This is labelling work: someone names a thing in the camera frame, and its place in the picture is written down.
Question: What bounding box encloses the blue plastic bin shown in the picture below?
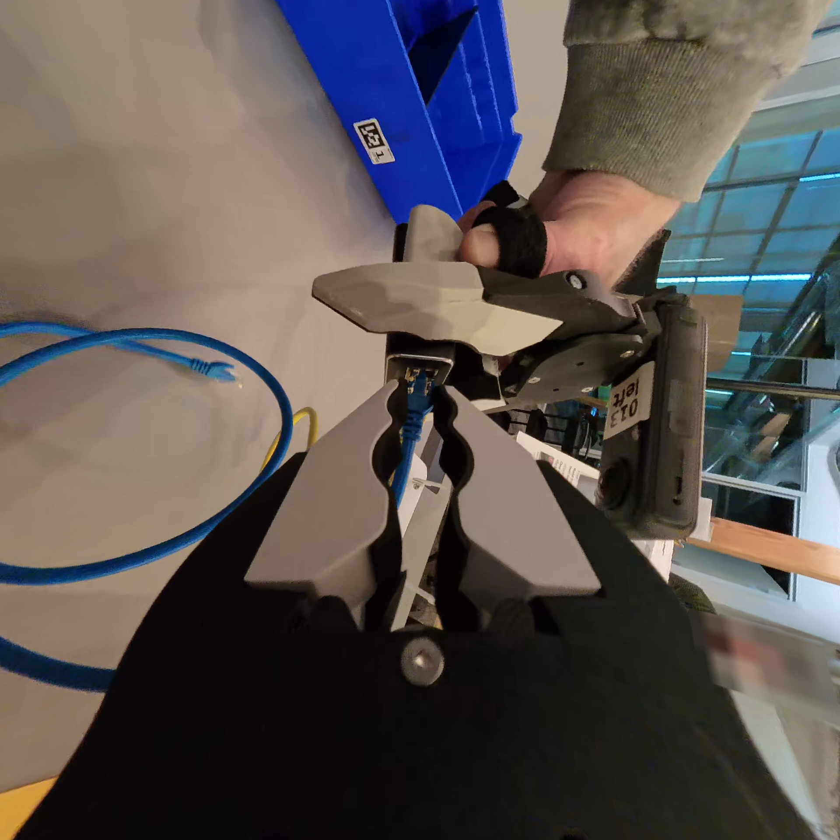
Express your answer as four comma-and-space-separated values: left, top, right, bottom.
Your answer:
276, 0, 522, 224

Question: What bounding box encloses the black ethernet splitter box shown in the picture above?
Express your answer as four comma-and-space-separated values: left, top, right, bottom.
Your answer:
384, 333, 458, 395

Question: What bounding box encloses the person's left forearm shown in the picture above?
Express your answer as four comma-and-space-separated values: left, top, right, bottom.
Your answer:
543, 0, 829, 203

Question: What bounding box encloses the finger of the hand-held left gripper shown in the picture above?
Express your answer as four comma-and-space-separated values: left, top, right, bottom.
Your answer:
310, 261, 565, 357

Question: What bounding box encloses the wooden support post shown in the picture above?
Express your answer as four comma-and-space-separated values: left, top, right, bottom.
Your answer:
686, 517, 840, 586

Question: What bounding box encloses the black floor lamp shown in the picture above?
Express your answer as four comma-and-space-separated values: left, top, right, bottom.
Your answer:
705, 377, 840, 403

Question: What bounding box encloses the yellow ethernet cable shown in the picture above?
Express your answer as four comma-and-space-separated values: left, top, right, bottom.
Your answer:
262, 407, 319, 472

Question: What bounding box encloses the blue ethernet cable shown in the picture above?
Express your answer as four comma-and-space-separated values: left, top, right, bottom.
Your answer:
0, 322, 437, 693

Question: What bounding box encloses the person's left hand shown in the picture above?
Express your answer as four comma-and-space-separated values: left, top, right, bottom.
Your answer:
458, 171, 683, 291

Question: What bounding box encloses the cardboard box with blue label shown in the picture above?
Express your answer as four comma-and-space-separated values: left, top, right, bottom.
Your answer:
689, 295, 746, 375

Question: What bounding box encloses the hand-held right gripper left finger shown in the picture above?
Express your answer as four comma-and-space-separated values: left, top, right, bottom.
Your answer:
244, 379, 404, 631

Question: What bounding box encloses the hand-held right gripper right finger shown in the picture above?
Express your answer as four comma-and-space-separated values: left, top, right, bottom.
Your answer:
433, 386, 602, 634

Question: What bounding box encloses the printed instruction sheet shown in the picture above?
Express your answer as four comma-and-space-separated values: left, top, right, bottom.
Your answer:
515, 430, 713, 559

